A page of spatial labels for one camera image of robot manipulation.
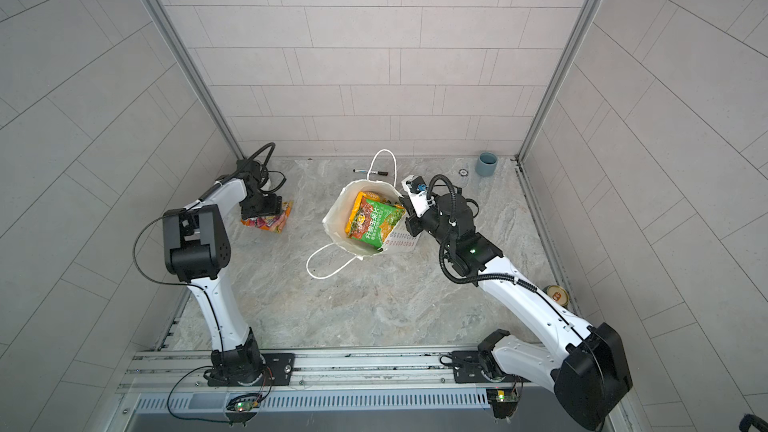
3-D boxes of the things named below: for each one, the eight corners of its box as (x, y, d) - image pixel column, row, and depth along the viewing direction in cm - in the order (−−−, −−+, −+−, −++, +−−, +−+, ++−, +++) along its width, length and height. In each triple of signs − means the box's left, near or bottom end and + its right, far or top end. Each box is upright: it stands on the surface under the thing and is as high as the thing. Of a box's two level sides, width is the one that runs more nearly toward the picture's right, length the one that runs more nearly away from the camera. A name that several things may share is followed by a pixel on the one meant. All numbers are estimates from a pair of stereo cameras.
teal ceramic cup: (477, 176, 112) (480, 165, 107) (473, 161, 117) (477, 150, 112) (495, 176, 112) (499, 165, 107) (491, 161, 117) (495, 150, 112)
